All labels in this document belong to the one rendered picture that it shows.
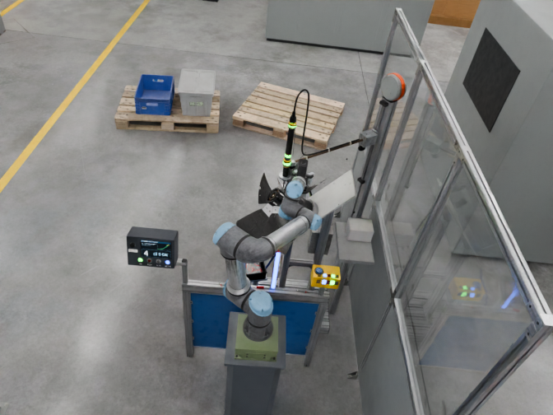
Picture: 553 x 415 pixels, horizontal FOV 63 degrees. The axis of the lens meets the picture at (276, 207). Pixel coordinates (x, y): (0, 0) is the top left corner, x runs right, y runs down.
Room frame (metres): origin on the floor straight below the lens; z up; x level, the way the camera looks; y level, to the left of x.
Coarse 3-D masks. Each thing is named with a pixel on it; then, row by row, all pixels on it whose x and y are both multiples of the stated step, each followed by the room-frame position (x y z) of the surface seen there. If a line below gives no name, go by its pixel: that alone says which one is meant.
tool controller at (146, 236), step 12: (132, 228) 1.69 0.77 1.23; (144, 228) 1.70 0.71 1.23; (132, 240) 1.60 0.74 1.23; (144, 240) 1.61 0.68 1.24; (156, 240) 1.62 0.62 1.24; (168, 240) 1.62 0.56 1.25; (132, 252) 1.59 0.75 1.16; (156, 252) 1.60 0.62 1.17; (168, 252) 1.60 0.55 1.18; (132, 264) 1.56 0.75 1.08; (144, 264) 1.57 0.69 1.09; (156, 264) 1.57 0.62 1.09; (168, 264) 1.58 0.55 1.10
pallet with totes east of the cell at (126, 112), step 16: (128, 96) 4.87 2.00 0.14; (176, 96) 5.02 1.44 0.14; (128, 112) 4.55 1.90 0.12; (176, 112) 4.66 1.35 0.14; (128, 128) 4.38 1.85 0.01; (144, 128) 4.41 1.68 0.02; (160, 128) 4.45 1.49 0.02; (176, 128) 4.50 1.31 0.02; (192, 128) 4.54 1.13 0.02; (208, 128) 4.53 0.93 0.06
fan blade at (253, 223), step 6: (258, 210) 2.12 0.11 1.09; (246, 216) 2.13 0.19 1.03; (252, 216) 2.11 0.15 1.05; (258, 216) 2.10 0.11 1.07; (264, 216) 2.09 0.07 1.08; (240, 222) 2.11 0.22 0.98; (246, 222) 2.09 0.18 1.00; (252, 222) 2.07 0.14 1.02; (258, 222) 2.07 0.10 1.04; (264, 222) 2.06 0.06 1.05; (240, 228) 2.07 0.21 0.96; (246, 228) 2.06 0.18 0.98; (252, 228) 2.05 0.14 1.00; (258, 228) 2.04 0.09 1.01; (252, 234) 2.02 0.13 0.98; (258, 234) 2.01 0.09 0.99
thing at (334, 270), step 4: (316, 264) 1.75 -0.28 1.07; (312, 268) 1.73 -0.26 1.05; (324, 268) 1.73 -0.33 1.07; (328, 268) 1.73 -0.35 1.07; (332, 268) 1.74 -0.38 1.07; (336, 268) 1.74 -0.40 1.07; (312, 272) 1.71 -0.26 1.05; (324, 272) 1.70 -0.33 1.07; (328, 272) 1.71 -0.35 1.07; (332, 272) 1.71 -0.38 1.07; (336, 272) 1.72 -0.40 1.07; (312, 276) 1.69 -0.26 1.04; (316, 276) 1.66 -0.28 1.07; (340, 276) 1.69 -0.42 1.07; (312, 280) 1.66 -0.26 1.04; (316, 280) 1.66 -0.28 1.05; (328, 280) 1.66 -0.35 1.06; (332, 280) 1.66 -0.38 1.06; (336, 280) 1.66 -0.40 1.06; (340, 280) 1.66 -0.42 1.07; (312, 284) 1.65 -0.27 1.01; (316, 284) 1.66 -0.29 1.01; (320, 284) 1.66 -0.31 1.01; (324, 284) 1.66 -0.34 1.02; (328, 284) 1.66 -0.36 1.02; (336, 288) 1.66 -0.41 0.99
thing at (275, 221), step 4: (272, 216) 1.99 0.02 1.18; (276, 216) 2.00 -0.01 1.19; (268, 220) 1.96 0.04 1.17; (272, 220) 1.96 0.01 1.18; (276, 220) 1.96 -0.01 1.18; (280, 220) 1.97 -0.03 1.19; (284, 220) 1.97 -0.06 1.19; (288, 220) 1.98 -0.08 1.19; (268, 224) 1.93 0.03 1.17; (272, 224) 1.93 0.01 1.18; (276, 224) 1.93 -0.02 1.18; (280, 224) 1.93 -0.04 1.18; (284, 224) 1.94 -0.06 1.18; (264, 228) 1.91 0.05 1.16; (268, 228) 1.90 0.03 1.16; (272, 228) 1.90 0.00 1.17; (276, 228) 1.90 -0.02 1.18; (264, 232) 1.88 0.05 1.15; (268, 232) 1.87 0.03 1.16; (260, 236) 1.86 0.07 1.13; (292, 240) 1.80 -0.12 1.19
